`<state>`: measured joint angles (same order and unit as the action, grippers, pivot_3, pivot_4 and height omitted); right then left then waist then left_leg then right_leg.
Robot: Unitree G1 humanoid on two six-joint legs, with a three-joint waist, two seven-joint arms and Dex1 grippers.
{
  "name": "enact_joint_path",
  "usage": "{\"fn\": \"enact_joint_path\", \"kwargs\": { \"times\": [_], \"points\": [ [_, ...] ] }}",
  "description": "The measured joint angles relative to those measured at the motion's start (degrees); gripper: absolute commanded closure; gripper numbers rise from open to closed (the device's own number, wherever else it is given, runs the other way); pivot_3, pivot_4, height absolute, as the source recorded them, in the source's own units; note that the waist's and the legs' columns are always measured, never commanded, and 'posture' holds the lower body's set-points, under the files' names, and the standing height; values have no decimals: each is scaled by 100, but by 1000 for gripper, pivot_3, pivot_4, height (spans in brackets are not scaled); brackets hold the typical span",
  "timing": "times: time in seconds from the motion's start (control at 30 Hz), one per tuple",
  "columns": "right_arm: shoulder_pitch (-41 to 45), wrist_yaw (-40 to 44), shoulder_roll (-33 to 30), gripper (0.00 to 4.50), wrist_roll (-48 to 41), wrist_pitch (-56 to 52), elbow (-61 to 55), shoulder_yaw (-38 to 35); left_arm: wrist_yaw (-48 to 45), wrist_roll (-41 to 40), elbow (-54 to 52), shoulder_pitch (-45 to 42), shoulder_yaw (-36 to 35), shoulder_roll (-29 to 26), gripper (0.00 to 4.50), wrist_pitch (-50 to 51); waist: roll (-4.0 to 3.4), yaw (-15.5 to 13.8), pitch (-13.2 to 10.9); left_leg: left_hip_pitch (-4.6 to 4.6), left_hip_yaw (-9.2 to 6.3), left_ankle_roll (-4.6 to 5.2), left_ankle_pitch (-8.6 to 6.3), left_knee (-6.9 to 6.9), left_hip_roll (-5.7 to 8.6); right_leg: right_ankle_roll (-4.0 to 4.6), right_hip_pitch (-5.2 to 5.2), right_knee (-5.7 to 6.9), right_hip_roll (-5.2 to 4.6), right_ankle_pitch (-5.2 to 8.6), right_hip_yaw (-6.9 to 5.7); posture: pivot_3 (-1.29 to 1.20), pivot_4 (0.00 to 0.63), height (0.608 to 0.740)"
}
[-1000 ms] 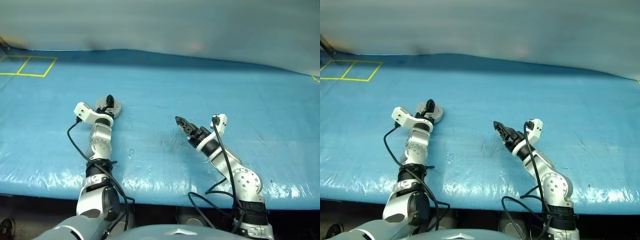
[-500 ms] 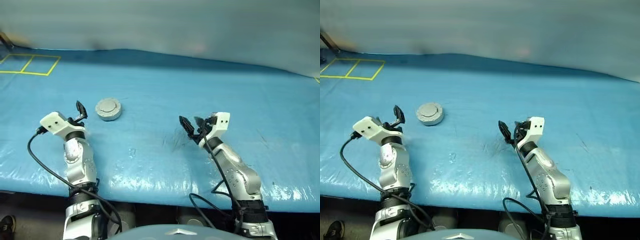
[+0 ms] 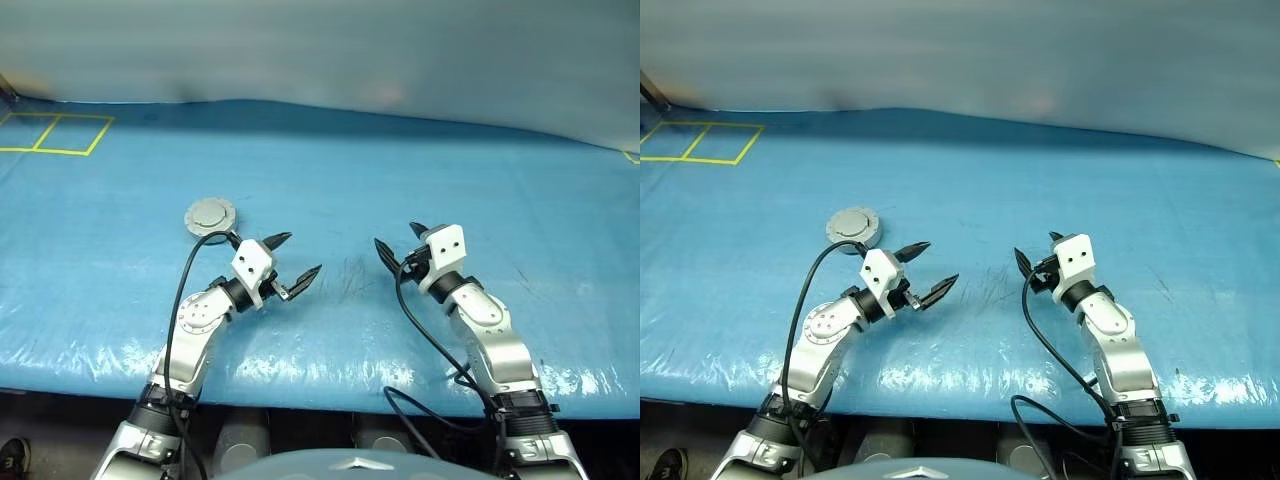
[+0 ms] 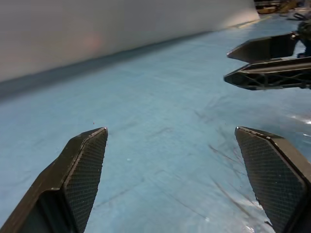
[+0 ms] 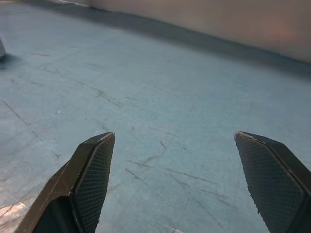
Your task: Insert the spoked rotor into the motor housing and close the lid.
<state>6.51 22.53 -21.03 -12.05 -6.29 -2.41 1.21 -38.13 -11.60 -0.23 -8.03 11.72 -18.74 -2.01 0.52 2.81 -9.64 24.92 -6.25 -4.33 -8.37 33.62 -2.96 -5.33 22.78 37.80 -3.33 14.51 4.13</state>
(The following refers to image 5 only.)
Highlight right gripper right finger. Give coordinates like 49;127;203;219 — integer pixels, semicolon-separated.
234;131;311;233

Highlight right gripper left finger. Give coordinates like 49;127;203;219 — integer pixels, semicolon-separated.
16;132;116;233

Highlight black motor stator disc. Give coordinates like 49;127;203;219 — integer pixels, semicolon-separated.
0;38;7;61

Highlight blue plastic table cover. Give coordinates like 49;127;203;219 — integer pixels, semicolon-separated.
0;0;311;233

